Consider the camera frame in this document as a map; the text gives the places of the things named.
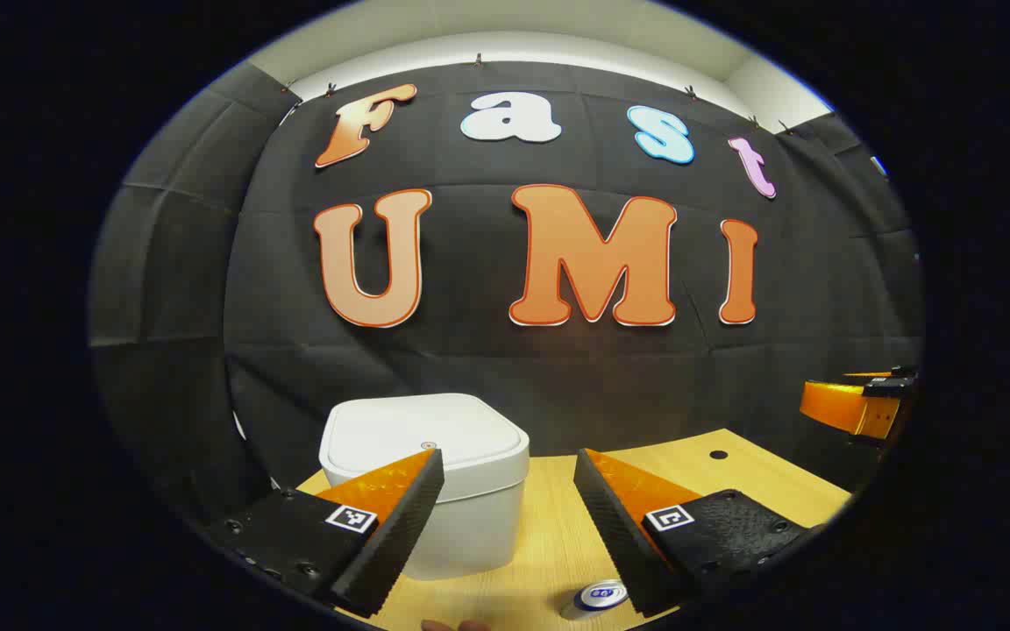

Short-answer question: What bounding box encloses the wooden desktop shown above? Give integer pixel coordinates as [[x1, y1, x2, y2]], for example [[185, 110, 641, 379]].
[[295, 428, 852, 631]]

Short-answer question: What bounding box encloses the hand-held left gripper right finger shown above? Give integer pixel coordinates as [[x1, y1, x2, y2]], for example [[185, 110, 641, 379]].
[[573, 448, 829, 618]]

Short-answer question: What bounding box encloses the silver blue pop can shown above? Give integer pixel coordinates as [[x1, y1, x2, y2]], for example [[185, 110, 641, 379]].
[[560, 580, 629, 621]]

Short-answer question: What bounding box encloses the black backdrop cloth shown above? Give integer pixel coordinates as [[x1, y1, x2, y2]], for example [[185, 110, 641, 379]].
[[89, 60, 925, 527]]

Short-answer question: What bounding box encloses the white desktop garbage bin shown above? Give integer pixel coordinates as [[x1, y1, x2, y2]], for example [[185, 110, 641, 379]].
[[319, 393, 530, 581]]

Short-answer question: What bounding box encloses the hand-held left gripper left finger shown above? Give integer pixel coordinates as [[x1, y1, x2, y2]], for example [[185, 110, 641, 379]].
[[205, 449, 446, 619]]

